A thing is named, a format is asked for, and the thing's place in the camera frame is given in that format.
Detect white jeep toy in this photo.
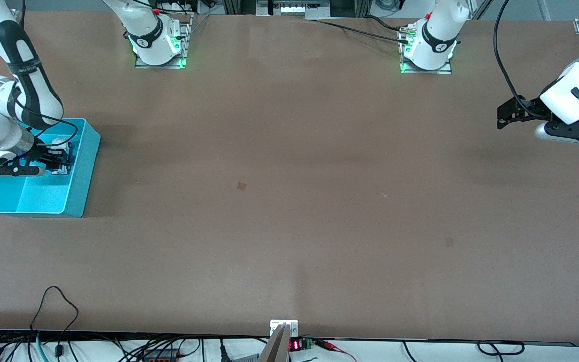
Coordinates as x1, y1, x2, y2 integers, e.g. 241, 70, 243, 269
48, 137, 73, 175

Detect cyan plastic bin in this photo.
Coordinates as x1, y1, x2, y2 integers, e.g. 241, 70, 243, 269
0, 118, 102, 218

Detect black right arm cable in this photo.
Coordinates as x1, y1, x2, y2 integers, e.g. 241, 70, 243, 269
12, 0, 79, 151

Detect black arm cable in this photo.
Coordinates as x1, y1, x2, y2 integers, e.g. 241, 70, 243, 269
493, 0, 551, 121
12, 0, 79, 151

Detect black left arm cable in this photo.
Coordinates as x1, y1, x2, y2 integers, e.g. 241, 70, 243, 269
493, 0, 551, 121

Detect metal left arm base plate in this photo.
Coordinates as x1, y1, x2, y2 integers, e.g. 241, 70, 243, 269
399, 25, 452, 75

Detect black looped thin cable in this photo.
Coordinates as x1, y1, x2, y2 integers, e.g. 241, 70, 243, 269
29, 285, 80, 358

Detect short black table cable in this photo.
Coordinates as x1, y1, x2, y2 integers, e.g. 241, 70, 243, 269
364, 15, 407, 33

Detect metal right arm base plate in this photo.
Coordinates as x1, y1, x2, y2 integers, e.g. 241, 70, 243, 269
135, 14, 192, 69

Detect long black table cable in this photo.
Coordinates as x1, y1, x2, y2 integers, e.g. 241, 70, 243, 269
302, 18, 413, 46

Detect teal cable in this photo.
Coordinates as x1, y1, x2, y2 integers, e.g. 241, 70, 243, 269
35, 334, 50, 362

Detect black cable bundle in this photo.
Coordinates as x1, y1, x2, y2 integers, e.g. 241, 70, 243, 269
0, 332, 207, 362

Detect black coiled floor cable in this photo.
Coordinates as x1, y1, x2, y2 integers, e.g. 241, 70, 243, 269
475, 340, 526, 357

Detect aluminium frame with white device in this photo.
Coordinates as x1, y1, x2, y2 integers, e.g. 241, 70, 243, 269
223, 0, 371, 19

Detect grey metal camera mount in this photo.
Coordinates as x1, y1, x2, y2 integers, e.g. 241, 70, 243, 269
258, 320, 299, 362

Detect red and black clip wires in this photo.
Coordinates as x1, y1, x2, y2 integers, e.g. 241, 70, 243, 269
314, 339, 358, 362

